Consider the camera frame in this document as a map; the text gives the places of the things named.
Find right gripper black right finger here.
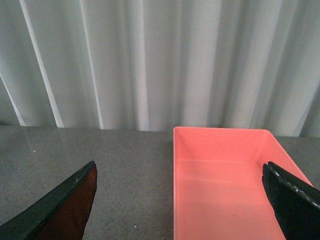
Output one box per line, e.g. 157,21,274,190
262,161,320,240

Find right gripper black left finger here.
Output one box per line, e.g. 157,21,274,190
0,160,98,240

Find white pleated curtain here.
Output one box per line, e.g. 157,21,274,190
0,0,320,137

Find pink plastic tray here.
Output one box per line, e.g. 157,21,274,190
173,127,308,240

